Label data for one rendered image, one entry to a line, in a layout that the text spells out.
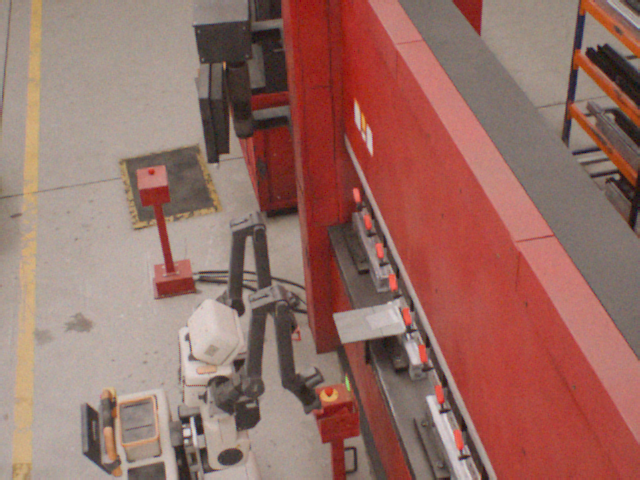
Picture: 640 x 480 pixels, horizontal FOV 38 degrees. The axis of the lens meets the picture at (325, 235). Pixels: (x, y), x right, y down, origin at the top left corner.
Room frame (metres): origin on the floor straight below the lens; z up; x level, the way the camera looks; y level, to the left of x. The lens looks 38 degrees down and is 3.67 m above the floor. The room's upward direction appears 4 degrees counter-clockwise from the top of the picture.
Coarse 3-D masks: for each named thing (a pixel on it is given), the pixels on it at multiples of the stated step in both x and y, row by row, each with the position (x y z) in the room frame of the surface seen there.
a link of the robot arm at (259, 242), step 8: (256, 232) 2.70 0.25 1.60; (264, 232) 2.70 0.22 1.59; (256, 240) 2.70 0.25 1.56; (264, 240) 2.70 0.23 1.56; (256, 248) 2.73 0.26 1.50; (264, 248) 2.73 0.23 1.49; (256, 256) 2.73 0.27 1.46; (264, 256) 2.73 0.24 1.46; (256, 264) 2.73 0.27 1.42; (264, 264) 2.73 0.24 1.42; (256, 272) 2.74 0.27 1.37; (264, 272) 2.73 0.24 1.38; (264, 280) 2.73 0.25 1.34
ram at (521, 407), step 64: (384, 64) 2.94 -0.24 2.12; (384, 128) 2.94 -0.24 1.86; (384, 192) 2.96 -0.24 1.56; (448, 192) 2.22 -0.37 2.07; (448, 256) 2.19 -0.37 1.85; (448, 320) 2.17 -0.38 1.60; (512, 320) 1.70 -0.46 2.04; (512, 384) 1.66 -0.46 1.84; (512, 448) 1.62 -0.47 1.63; (576, 448) 1.31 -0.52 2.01
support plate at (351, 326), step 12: (348, 312) 2.89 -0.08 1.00; (360, 312) 2.88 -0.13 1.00; (372, 312) 2.88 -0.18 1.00; (396, 312) 2.87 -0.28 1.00; (336, 324) 2.82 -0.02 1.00; (348, 324) 2.81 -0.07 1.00; (360, 324) 2.81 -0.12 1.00; (396, 324) 2.79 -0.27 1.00; (348, 336) 2.74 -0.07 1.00; (360, 336) 2.74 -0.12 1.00; (372, 336) 2.73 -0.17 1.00; (384, 336) 2.73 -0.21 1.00
